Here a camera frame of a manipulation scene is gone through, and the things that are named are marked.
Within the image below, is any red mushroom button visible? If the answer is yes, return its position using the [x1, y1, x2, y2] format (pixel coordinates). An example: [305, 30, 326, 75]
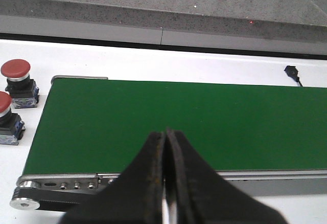
[1, 59, 39, 109]
[1, 91, 25, 145]

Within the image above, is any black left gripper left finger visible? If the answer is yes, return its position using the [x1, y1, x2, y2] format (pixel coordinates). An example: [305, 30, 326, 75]
[60, 132, 165, 223]

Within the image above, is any grey speckled countertop left slab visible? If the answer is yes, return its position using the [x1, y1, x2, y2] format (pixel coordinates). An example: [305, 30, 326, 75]
[1, 0, 326, 55]

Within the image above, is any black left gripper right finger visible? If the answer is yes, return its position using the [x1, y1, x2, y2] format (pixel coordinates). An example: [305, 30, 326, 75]
[165, 129, 287, 223]

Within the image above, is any green conveyor belt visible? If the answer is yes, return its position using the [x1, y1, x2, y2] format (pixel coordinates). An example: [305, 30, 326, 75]
[10, 76, 326, 210]

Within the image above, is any small black sensor block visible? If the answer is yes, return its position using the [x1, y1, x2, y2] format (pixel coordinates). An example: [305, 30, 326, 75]
[284, 65, 303, 87]

